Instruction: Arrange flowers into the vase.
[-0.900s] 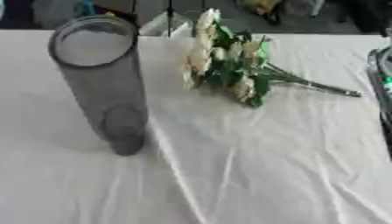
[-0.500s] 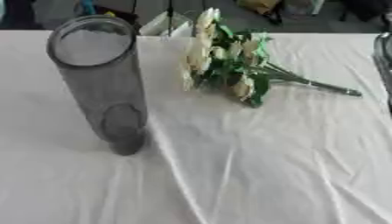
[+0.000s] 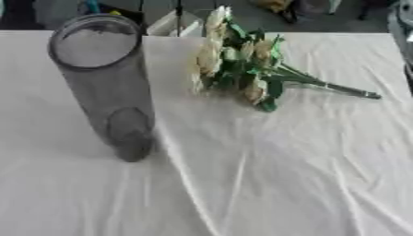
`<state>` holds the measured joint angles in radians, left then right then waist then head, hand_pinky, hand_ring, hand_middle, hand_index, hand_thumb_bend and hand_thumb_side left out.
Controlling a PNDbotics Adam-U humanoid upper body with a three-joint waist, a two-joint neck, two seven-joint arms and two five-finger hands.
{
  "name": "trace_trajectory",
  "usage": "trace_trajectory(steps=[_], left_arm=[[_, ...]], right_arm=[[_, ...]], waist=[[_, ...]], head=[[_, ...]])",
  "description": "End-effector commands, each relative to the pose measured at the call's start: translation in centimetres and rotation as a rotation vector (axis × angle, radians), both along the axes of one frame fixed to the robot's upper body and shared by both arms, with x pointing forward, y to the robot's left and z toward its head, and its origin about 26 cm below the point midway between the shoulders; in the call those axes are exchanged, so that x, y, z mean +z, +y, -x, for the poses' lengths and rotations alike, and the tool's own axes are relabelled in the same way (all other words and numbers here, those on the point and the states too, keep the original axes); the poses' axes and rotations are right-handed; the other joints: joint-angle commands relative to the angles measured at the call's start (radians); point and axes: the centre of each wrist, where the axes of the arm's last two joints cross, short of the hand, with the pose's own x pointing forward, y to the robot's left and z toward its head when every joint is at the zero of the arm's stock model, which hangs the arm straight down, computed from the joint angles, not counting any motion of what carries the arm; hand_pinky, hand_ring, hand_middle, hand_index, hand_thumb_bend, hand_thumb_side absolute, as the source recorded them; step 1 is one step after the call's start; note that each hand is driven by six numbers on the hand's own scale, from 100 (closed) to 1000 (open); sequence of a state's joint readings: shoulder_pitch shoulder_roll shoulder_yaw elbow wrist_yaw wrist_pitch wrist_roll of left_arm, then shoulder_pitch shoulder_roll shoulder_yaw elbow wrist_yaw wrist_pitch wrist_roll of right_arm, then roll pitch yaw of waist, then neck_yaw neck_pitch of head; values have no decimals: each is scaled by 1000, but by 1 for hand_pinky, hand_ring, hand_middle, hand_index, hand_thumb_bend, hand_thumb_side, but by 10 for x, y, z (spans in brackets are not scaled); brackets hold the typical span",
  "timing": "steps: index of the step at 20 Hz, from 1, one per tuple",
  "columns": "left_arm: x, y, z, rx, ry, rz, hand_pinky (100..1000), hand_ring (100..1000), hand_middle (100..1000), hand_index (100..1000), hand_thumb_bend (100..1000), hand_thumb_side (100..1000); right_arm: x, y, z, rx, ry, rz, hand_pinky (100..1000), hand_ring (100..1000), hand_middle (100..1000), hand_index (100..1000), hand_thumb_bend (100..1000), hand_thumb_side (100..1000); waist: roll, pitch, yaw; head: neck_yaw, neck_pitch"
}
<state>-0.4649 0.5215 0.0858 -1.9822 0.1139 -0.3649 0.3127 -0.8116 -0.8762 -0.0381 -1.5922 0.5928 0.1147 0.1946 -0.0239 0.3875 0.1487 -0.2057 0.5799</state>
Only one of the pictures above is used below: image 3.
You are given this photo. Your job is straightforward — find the grey glass cylinder vase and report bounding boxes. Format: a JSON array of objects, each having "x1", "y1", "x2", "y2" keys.
[{"x1": 46, "y1": 13, "x2": 159, "y2": 163}]

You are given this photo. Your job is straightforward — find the cream artificial flower bouquet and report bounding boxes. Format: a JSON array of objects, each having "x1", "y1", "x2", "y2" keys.
[{"x1": 188, "y1": 5, "x2": 384, "y2": 112}]

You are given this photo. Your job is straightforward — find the white box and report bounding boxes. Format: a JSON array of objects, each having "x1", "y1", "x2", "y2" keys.
[{"x1": 145, "y1": 9, "x2": 207, "y2": 38}]

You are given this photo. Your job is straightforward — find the black tripod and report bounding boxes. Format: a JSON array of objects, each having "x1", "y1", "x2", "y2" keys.
[{"x1": 136, "y1": 0, "x2": 186, "y2": 37}]

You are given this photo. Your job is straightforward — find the yellow bag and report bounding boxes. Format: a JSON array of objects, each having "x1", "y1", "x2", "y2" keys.
[{"x1": 252, "y1": 0, "x2": 299, "y2": 23}]

